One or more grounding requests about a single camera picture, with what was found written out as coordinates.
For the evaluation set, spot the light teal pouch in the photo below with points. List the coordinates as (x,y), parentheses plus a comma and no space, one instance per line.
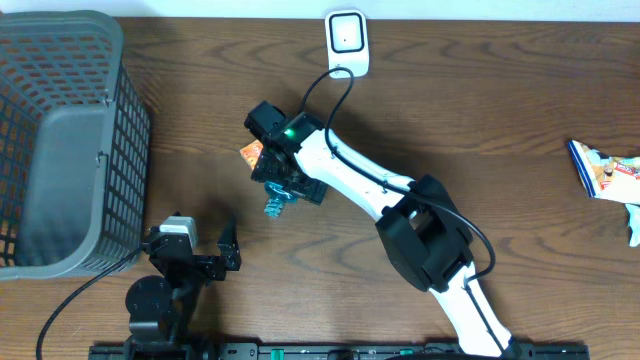
(634,224)

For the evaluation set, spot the white barcode scanner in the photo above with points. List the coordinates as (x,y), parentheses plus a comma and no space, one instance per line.
(347,41)

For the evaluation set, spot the yellow snack bag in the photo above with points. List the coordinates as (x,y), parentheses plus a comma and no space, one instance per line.
(606,177)

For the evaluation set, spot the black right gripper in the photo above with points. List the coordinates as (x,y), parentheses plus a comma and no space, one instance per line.
(263,169)

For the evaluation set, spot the grey plastic shopping basket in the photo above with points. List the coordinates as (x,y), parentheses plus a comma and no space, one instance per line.
(75,143)

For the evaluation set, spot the teal mouthwash bottle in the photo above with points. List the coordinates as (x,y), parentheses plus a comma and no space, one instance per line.
(278,198)

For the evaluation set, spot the orange small box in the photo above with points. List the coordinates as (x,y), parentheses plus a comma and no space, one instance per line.
(251,153)

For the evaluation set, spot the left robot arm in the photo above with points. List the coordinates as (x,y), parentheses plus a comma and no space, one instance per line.
(161,306)

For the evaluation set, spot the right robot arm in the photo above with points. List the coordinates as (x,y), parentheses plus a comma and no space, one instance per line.
(425,237)

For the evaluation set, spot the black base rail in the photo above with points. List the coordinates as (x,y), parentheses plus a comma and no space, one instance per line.
(325,351)

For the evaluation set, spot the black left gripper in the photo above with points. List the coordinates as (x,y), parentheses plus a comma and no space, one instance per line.
(229,258)

